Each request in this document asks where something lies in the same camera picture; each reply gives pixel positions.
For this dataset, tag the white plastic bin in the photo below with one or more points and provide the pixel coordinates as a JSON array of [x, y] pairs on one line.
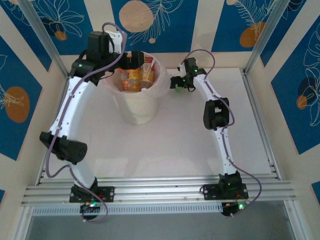
[[140, 107]]

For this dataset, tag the aluminium upright post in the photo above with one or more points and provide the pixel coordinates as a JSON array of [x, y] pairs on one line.
[[43, 35], [268, 35]]

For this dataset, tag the clear bottle green label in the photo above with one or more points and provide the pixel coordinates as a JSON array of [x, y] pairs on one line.
[[178, 89]]

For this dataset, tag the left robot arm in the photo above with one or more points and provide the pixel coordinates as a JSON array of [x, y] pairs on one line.
[[67, 110]]

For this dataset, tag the aluminium cross rail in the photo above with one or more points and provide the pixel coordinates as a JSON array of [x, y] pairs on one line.
[[162, 190]]

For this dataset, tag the red gold tea bottle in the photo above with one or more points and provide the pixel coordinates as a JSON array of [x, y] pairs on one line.
[[148, 72]]

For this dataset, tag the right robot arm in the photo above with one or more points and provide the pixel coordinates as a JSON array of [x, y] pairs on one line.
[[223, 147]]

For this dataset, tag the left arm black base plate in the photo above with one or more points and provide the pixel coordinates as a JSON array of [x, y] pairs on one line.
[[106, 193]]

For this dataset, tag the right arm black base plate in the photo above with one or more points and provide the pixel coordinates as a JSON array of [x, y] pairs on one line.
[[210, 191]]

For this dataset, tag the yellow cap orange label bottle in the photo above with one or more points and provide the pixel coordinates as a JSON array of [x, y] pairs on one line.
[[135, 80]]

